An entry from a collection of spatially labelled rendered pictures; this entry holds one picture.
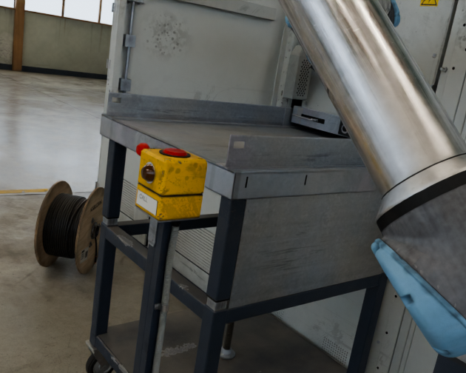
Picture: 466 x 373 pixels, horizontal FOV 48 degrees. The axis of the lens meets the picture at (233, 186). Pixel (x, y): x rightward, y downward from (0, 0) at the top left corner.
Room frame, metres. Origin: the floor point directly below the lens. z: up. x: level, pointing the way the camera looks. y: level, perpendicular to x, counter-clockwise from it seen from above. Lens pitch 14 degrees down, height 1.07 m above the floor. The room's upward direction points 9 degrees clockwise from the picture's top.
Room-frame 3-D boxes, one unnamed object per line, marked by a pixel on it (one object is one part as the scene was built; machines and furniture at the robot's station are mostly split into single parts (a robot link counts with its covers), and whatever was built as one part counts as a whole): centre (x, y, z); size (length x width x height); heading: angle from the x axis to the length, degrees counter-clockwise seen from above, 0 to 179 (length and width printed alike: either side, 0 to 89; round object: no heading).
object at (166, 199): (0.81, 0.10, 0.85); 0.08 x 0.08 x 0.10; 40
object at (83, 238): (2.24, 0.69, 0.20); 0.40 x 0.22 x 0.40; 177
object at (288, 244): (1.44, -0.06, 0.46); 0.64 x 0.58 x 0.66; 130
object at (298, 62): (1.80, -0.16, 1.04); 0.08 x 0.05 x 0.17; 130
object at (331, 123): (1.70, -0.36, 0.89); 0.54 x 0.05 x 0.06; 40
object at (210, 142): (1.44, -0.06, 0.82); 0.68 x 0.62 x 0.06; 130
